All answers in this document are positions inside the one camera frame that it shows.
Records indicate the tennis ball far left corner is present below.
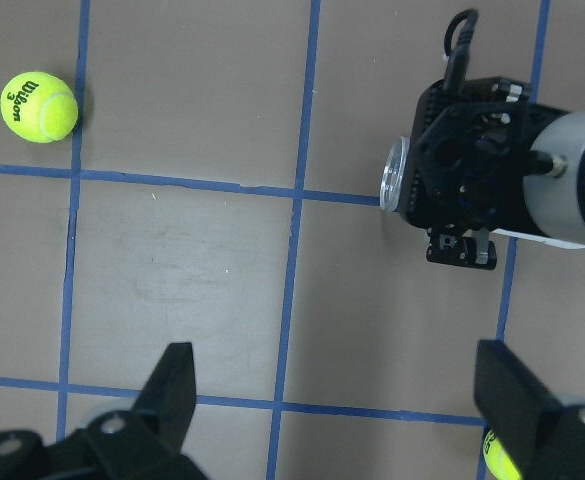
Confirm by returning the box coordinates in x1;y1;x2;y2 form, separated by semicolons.
482;430;523;480

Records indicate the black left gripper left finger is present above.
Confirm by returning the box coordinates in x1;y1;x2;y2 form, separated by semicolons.
131;342;194;452

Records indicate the tennis ball near left gripper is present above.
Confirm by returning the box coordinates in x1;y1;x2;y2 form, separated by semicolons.
0;71;79;144

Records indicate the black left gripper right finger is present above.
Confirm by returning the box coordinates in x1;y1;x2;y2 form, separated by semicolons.
474;340;562;477

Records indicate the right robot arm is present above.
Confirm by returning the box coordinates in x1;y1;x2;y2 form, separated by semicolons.
383;77;585;270

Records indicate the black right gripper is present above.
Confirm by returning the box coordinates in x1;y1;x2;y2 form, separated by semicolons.
400;77;565;270

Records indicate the clear tennis ball can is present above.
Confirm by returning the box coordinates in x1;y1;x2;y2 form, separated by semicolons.
378;136;585;250

